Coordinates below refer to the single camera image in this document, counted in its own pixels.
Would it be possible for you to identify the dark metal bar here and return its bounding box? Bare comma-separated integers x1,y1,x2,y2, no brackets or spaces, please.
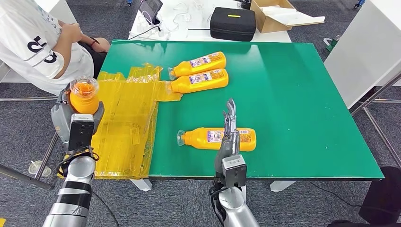
0,163,55,191

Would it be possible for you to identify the person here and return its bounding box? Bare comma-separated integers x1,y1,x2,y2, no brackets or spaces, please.
0,0,111,96

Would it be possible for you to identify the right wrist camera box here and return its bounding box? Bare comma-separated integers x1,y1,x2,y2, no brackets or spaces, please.
220,154,248,189

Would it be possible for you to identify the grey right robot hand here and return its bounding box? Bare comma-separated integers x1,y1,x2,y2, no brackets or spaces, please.
214,98,241,176

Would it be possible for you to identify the white foam sheet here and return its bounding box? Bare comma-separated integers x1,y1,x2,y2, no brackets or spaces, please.
261,5,326,27

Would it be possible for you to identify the black power cable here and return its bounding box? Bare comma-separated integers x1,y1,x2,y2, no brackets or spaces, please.
128,26,162,41

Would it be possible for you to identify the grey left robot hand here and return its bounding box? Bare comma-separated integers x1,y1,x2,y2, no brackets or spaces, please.
51,87,105,151

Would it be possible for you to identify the thin black cable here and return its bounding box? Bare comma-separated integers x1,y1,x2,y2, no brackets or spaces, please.
308,181,361,208
92,190,120,227

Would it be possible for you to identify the brown cardboard box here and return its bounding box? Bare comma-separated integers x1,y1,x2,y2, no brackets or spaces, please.
250,0,326,34

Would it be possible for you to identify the white cabinet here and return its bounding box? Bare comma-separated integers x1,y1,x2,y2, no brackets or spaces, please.
323,0,401,110

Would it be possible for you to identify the white charger cable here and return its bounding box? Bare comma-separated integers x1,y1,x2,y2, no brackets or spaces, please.
169,2,196,34

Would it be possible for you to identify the clear plastic cup lid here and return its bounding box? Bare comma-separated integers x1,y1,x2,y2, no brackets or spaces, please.
28,160,52,176

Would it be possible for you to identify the person's left hand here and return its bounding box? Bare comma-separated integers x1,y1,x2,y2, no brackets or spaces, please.
93,37,111,53

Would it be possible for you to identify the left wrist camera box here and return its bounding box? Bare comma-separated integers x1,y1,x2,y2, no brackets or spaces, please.
68,113,95,153

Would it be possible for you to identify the person's right hand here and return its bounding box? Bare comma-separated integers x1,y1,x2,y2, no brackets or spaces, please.
61,22,84,43

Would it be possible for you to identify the orange detergent bottle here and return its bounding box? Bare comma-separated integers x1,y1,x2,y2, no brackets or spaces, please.
167,52,227,81
69,76,100,115
166,68,229,95
177,127,258,153

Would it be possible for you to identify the grey metal leg frame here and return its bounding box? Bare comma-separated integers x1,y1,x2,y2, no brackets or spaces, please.
349,71,401,170
0,96,60,181

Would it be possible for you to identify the tablet on stand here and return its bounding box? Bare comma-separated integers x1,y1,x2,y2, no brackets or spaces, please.
139,0,164,26

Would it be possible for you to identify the black zip case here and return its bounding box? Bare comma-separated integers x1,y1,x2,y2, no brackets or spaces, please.
209,7,257,42

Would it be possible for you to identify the yellow taped board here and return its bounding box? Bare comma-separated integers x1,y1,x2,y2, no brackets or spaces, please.
57,62,184,180

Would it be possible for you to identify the green and white object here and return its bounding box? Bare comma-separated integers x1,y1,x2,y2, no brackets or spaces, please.
323,35,341,53

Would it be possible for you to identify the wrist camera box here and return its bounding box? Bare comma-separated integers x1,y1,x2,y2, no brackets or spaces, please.
220,154,248,189
68,113,95,153

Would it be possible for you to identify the white table foot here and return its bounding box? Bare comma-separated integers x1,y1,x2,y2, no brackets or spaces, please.
270,180,297,193
130,178,153,192

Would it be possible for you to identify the white table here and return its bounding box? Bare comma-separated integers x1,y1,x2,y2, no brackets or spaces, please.
128,0,292,43

